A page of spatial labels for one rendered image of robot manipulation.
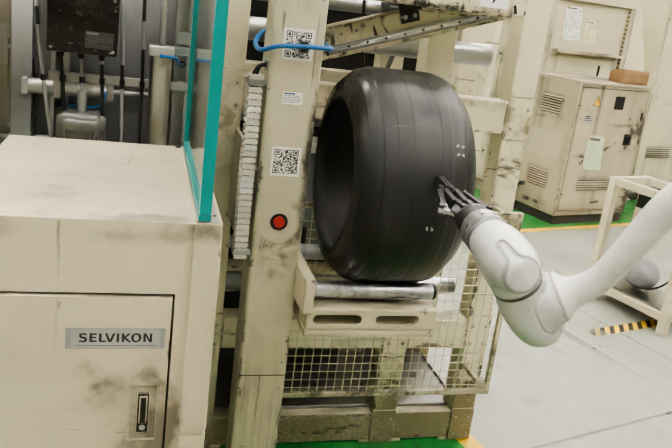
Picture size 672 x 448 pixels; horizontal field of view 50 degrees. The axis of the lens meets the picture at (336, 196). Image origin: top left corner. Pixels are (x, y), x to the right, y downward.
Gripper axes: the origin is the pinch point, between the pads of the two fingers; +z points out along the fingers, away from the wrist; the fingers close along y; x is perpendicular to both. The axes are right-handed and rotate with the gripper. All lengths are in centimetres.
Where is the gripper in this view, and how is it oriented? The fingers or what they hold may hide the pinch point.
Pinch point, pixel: (444, 187)
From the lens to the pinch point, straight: 170.4
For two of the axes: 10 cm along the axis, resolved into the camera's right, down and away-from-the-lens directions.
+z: -2.2, -4.1, 8.8
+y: -9.6, -0.5, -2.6
